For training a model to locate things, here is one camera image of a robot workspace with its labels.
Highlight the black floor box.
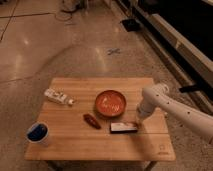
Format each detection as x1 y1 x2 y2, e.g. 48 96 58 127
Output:
121 19 140 32

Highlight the white cup blue inside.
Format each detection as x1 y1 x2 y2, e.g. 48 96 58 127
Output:
26 123 50 147

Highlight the orange bowl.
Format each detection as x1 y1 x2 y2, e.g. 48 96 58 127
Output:
95 90 127 117

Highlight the long shelf rail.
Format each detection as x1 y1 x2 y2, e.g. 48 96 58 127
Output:
110 0 213 115

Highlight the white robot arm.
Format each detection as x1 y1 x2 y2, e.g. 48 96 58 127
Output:
137 83 213 146

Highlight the wooden table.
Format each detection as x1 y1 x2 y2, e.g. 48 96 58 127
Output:
25 78 175 163

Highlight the floor cable bundle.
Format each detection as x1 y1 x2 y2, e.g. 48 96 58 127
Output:
54 0 88 25

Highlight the white tube bottle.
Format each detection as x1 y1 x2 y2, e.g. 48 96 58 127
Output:
44 89 74 106

